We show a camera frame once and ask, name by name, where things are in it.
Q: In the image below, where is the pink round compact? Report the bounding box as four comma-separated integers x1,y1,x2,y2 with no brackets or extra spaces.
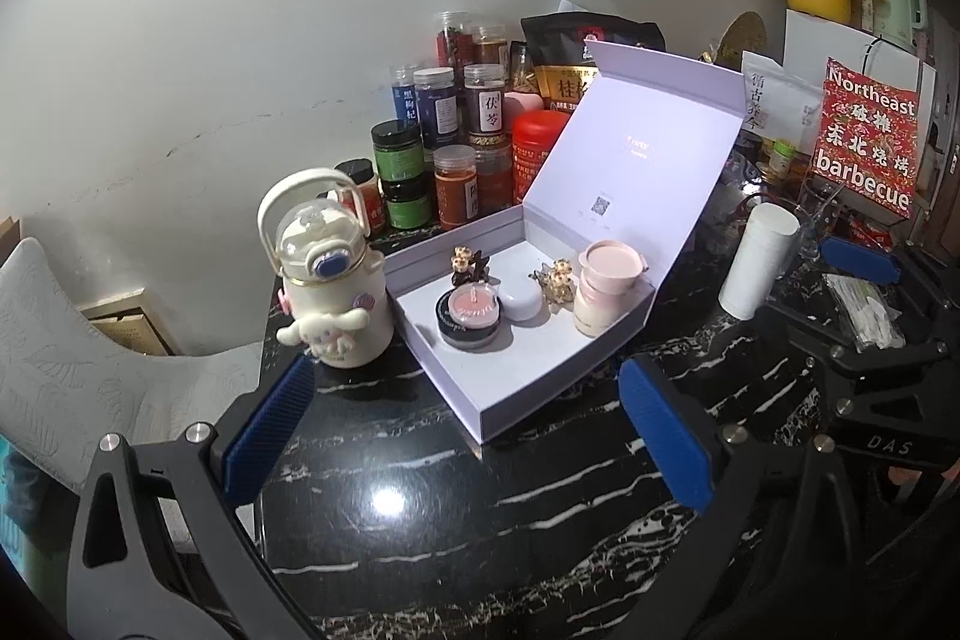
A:
447,284,502,325

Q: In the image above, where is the white round compact case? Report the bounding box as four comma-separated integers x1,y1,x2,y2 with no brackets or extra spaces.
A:
500,283,547,324

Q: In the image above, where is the pink cosmetic jar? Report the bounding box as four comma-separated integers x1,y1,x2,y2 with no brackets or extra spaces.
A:
577,238,648,298

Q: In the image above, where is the lavender gift box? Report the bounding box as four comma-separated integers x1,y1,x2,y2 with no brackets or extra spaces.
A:
382,39,748,445

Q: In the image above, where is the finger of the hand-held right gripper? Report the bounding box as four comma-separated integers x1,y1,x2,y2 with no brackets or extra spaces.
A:
752,303,951,402
818,236,960,342

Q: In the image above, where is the black round compact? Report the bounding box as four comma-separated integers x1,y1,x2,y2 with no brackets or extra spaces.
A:
434,290,503,353

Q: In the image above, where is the white character water bottle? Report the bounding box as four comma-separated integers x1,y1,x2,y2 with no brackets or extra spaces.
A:
256,165,397,370

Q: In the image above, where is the clear glass cup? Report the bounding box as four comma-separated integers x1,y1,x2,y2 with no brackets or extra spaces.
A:
794,182,842,259

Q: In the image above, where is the dark blue contents clear jar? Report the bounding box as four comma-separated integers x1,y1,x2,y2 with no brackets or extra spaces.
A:
413,67,459,151

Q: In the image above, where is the red dried contents clear jar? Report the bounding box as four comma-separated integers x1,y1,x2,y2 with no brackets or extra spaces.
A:
436,11,474,72

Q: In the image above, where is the wooden framed panel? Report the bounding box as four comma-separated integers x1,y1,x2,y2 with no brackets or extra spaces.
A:
74,287,178,358

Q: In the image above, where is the red label spice jar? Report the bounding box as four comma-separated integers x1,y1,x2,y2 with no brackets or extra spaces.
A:
334,158,380,237

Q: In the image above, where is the clear packet of white utensils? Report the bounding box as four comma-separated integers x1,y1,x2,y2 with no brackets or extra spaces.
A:
824,272,905,353

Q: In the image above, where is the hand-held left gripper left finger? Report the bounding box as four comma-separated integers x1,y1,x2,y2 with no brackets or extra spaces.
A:
66,353,331,640

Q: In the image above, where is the red printed banner bag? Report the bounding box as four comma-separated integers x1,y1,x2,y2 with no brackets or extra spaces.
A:
813,56,923,220

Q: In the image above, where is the woven straw fan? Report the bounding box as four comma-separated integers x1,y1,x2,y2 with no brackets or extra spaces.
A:
708,9,768,68

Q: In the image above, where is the green label black lid jar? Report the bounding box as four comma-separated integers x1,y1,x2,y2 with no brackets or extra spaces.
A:
370,119,424,181
380,174,435,231

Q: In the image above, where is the white label brown contents jar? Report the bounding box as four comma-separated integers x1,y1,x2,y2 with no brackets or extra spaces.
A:
463,63,508,136

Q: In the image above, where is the white paper roll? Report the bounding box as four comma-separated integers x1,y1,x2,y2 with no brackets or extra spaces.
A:
718,202,802,321

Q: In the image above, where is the clear packet of yellow strips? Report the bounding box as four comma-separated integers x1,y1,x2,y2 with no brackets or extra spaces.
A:
509,39,538,94

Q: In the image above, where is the white printed paper bag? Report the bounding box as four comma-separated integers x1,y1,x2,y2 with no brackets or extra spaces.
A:
740,50,825,136

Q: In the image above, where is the small dark label jar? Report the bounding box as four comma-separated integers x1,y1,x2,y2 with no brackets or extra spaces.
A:
389,65,420,124

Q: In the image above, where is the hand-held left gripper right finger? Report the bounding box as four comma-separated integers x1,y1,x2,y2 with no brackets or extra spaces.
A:
617,353,895,640

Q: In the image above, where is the orange peel clear jar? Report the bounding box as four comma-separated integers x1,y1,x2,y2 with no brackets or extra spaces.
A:
433,144,482,233

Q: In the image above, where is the cream white cosmetic jar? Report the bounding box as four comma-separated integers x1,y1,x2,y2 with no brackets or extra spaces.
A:
573,279,624,339

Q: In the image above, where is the red tin canister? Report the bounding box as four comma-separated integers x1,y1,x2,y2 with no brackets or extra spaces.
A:
511,109,572,207

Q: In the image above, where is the white label reddish clear jar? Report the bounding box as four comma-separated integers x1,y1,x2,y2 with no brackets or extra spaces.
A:
470,24,510,68

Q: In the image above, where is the pink rounded lid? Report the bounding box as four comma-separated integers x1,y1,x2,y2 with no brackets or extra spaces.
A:
503,90,543,121

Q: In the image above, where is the white leaf pattern chair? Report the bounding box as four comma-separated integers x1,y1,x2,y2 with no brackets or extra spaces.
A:
0,236,264,492

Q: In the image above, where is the clear jar of brown contents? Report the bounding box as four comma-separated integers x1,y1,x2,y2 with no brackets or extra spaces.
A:
473,133,515,214

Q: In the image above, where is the black and gold food bag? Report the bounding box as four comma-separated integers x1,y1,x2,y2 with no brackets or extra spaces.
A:
519,11,668,113

